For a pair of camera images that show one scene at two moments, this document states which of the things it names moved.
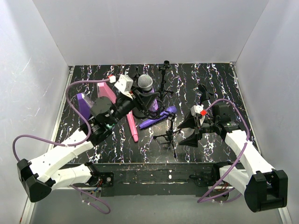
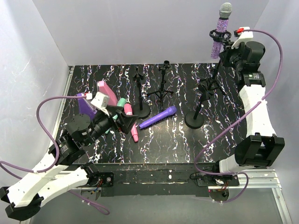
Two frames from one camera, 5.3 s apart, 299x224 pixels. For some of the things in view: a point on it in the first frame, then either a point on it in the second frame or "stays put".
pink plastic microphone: x=132 y=125 stays put
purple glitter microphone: x=145 y=83 -> x=225 y=12
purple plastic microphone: x=169 y=110 stays put
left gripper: x=136 y=100 -> x=117 y=120
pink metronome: x=103 y=90 stays put
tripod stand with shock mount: x=171 y=117 -> x=213 y=83
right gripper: x=199 y=130 -> x=225 y=54
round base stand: x=142 y=100 -> x=140 y=111
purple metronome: x=84 y=104 stays put
